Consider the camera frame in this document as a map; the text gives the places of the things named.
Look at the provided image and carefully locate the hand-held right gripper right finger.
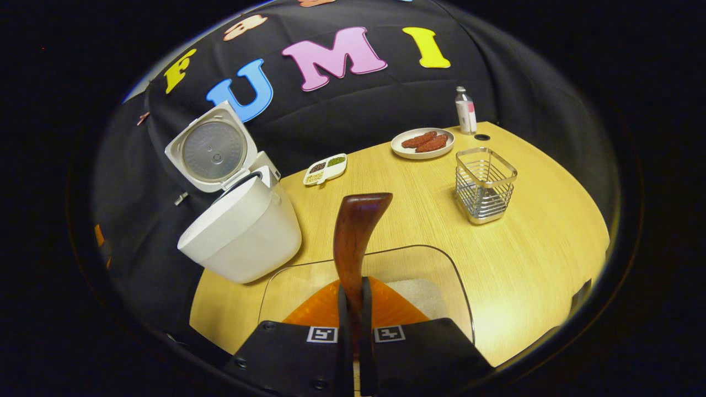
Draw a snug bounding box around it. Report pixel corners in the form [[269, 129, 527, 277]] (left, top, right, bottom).
[[360, 276, 495, 397]]

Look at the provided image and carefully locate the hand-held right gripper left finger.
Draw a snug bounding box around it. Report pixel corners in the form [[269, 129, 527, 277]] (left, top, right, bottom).
[[232, 278, 354, 397]]

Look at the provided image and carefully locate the clear plastic rice box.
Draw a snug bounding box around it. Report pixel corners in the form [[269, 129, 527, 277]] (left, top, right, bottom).
[[258, 245, 475, 345]]

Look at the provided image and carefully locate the white rice cooker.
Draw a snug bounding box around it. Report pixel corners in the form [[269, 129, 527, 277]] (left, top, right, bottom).
[[164, 100, 303, 285]]

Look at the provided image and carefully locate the brown wooden spoon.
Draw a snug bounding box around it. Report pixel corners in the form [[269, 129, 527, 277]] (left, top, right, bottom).
[[333, 192, 393, 353]]

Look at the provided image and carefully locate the metal wire chopstick holder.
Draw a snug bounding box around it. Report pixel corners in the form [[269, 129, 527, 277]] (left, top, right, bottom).
[[455, 147, 518, 225]]

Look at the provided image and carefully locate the white toaster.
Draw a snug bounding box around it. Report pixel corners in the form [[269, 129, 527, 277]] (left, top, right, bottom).
[[251, 151, 282, 185]]

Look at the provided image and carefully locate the white divided bean dish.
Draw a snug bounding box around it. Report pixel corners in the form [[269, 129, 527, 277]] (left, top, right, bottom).
[[302, 153, 348, 186]]

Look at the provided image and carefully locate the white round plate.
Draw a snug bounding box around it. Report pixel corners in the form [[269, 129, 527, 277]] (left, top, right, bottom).
[[391, 127, 456, 160]]

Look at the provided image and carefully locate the red sausage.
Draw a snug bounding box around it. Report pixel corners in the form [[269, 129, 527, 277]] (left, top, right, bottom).
[[401, 131, 438, 149], [415, 134, 449, 153]]

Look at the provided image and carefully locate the small pink label bottle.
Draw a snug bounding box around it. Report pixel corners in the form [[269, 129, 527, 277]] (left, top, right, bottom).
[[455, 86, 478, 135]]

